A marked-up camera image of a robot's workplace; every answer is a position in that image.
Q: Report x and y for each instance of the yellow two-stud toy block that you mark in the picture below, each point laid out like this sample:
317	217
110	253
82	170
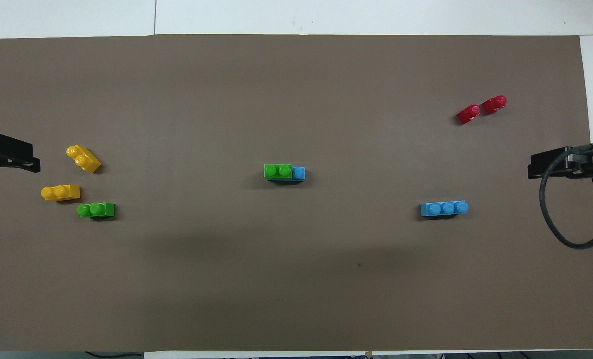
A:
84	158
61	192

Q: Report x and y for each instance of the green two-stud toy block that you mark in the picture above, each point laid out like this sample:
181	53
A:
277	171
97	210

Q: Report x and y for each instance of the brown paper table mat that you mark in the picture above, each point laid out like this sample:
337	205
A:
296	279

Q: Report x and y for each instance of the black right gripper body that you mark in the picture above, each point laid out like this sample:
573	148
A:
583	164

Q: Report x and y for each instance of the blue three-stud toy block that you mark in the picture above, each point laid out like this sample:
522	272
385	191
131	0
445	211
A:
299	173
444	209

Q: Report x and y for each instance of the red one-stud toy block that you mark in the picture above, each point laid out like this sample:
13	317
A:
468	114
494	104

